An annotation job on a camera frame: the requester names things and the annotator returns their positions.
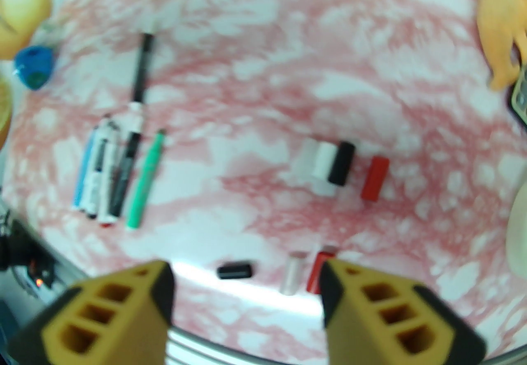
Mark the orange plush toy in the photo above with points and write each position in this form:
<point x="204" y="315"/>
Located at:
<point x="500" y="25"/>

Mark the black pen cap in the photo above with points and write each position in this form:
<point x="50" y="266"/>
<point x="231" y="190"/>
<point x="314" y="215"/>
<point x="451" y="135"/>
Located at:
<point x="234" y="271"/>
<point x="342" y="163"/>

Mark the white bottle blue cap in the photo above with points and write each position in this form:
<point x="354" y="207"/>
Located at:
<point x="35" y="66"/>

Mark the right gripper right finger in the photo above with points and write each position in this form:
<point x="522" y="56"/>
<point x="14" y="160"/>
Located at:
<point x="391" y="326"/>

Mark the blue pen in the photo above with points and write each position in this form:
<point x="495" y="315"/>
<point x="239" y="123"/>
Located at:
<point x="82" y="174"/>

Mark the white marker pen red ink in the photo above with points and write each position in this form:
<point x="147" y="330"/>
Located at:
<point x="108" y="198"/>

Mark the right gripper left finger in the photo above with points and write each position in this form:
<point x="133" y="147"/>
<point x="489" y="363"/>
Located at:
<point x="94" y="326"/>

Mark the red pen cap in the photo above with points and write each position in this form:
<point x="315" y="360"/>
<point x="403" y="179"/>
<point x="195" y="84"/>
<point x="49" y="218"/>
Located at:
<point x="317" y="272"/>
<point x="374" y="178"/>

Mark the clear pen cap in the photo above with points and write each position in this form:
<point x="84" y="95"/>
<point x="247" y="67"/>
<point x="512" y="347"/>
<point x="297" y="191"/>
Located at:
<point x="294" y="274"/>
<point x="308" y="161"/>

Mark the green pen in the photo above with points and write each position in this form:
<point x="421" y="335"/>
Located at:
<point x="145" y="182"/>

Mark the white pen cap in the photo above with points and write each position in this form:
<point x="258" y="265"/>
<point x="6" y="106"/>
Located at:
<point x="325" y="169"/>

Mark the pink marble pattern mat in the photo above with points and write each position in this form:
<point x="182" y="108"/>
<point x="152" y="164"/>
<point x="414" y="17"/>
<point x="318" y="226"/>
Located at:
<point x="263" y="66"/>

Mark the white marker pen black ink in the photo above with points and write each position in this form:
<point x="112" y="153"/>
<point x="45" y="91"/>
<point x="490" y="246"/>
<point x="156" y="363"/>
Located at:
<point x="143" y="66"/>
<point x="102" y="186"/>
<point x="94" y="178"/>

